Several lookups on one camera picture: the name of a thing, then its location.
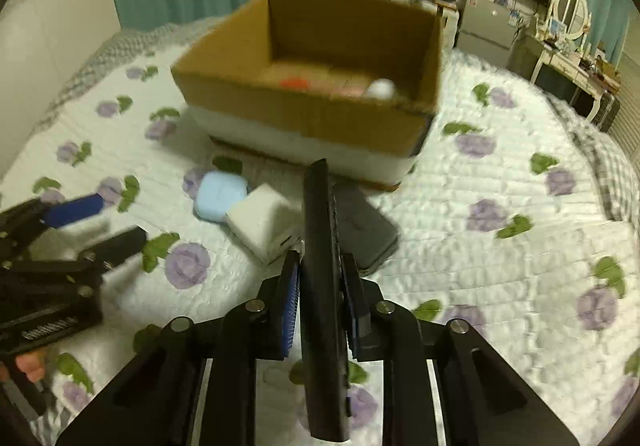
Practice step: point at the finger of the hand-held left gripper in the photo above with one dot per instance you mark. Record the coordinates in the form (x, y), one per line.
(117, 246)
(75, 209)

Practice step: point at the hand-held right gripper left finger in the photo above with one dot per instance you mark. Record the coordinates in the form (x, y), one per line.
(289, 307)

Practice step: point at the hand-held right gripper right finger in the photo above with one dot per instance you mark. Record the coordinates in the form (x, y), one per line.
(351, 306)

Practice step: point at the black remote control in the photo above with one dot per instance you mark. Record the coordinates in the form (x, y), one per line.
(322, 286)

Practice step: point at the brown cardboard box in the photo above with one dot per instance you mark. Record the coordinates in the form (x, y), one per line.
(320, 126)

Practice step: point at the person's left hand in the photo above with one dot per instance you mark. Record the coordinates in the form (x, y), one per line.
(31, 365)

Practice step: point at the dark grey flat case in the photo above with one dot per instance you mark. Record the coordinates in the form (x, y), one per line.
(367, 226)

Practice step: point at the white charger block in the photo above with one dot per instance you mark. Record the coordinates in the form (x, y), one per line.
(262, 223)

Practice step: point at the light blue earbuds case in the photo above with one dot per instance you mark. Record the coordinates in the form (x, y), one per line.
(218, 198)

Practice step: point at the white floral quilt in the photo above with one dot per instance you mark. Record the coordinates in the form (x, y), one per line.
(500, 251)

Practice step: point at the pink item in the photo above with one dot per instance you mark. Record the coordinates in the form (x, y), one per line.
(352, 87)

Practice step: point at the white ball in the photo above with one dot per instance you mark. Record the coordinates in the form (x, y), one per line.
(381, 89)

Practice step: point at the orange item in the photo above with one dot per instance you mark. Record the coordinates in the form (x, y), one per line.
(295, 83)

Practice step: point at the grey checked bed sheet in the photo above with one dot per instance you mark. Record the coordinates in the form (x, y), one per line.
(595, 151)

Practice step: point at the grey mini fridge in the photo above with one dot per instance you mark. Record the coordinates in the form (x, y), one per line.
(487, 29)

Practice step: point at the white vanity table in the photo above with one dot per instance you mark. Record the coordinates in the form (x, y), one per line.
(575, 74)

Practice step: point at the white oval vanity mirror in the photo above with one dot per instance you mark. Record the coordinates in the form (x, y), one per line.
(571, 14)

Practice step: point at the teal side curtain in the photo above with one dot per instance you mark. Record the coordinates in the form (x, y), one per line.
(602, 1)

